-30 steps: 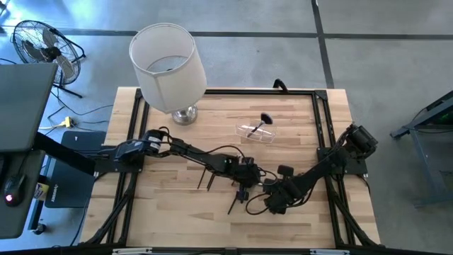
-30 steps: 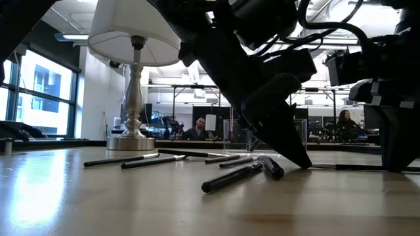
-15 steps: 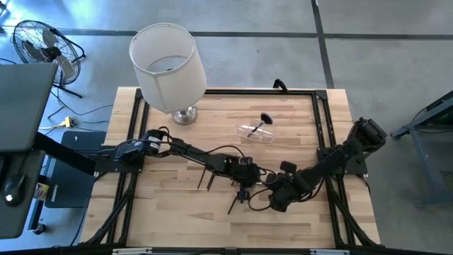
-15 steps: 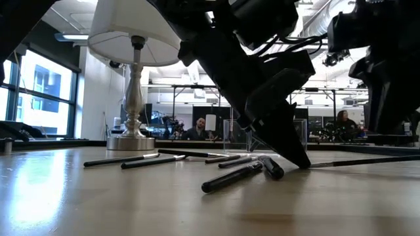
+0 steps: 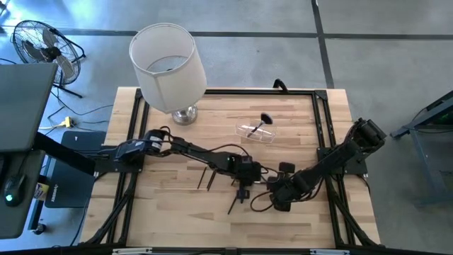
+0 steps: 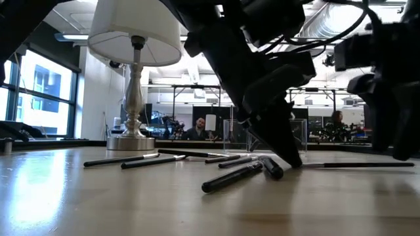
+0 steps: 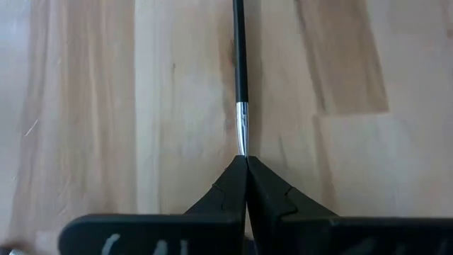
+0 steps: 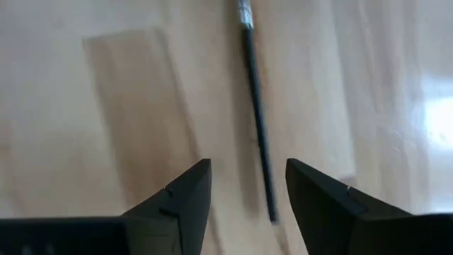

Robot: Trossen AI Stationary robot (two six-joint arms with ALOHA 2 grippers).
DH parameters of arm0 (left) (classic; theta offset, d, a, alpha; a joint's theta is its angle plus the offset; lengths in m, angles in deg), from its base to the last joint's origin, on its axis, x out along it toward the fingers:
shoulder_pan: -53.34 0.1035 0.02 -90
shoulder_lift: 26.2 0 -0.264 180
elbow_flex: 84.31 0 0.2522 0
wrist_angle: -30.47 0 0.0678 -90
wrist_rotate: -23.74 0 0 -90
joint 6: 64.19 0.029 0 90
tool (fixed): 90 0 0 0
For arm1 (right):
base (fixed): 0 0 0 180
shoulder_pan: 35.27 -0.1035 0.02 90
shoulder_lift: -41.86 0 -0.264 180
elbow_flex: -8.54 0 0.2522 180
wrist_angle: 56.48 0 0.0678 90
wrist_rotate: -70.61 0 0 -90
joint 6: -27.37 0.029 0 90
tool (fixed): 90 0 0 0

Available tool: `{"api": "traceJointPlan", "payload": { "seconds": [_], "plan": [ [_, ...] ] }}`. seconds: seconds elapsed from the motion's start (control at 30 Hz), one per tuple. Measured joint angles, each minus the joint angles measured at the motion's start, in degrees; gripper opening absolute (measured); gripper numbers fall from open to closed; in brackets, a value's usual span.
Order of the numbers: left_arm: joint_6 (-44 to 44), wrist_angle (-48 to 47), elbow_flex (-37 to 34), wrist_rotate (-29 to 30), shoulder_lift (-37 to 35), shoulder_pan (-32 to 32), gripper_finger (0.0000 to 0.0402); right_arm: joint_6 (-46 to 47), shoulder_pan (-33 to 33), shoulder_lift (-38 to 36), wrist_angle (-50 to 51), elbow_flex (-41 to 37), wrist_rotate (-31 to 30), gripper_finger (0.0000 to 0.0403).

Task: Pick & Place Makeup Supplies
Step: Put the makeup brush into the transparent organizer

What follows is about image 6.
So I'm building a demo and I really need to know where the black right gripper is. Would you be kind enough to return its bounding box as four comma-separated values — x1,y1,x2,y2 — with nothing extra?
334,16,420,162

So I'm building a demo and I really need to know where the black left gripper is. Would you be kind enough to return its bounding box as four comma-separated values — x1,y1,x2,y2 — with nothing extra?
183,19,316,168

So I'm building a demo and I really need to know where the thick black makeup brush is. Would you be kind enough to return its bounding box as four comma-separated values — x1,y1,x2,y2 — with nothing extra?
258,155,285,181

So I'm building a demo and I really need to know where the thin black makeup brush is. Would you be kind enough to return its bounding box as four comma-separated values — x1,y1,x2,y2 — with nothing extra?
120,154,187,170
157,148,228,159
301,161,415,169
217,156,261,169
204,154,243,165
83,152,161,168

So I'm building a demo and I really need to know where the black printed makeup brush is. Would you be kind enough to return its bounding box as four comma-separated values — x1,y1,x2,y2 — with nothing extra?
201,161,264,194

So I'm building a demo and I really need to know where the clear plastic organizer container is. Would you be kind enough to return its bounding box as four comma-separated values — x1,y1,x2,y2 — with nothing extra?
222,118,308,155

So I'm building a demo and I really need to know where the person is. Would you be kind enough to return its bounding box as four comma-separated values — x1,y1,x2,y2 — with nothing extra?
323,110,354,142
183,117,214,142

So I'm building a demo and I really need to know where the black partition panel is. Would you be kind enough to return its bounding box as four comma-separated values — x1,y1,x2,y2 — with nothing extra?
192,106,232,142

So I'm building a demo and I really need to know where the small white lamp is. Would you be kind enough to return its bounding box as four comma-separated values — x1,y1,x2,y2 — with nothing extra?
205,113,217,140

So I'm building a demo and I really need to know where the black monitor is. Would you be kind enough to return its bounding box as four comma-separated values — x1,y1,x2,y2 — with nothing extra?
119,103,154,126

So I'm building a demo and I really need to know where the white shade silver table lamp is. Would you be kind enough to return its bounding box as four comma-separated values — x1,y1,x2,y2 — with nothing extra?
87,0,182,151

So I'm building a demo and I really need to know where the ceiling light panel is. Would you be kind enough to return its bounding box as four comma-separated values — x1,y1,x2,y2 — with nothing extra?
54,31,90,43

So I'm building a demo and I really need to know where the large window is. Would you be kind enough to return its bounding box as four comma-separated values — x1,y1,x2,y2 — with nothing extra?
0,49,79,138

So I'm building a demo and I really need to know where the black background workstation frame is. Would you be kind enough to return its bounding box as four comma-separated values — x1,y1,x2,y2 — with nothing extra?
285,87,339,112
140,84,221,125

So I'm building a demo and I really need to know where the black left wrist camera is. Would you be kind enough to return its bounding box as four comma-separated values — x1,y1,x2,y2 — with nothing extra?
241,0,306,49

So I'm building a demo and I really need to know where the silver ceiling duct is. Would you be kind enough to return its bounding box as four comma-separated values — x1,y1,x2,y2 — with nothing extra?
297,2,367,40

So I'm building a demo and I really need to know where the black aluminium table frame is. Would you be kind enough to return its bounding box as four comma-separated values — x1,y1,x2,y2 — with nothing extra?
0,139,420,157

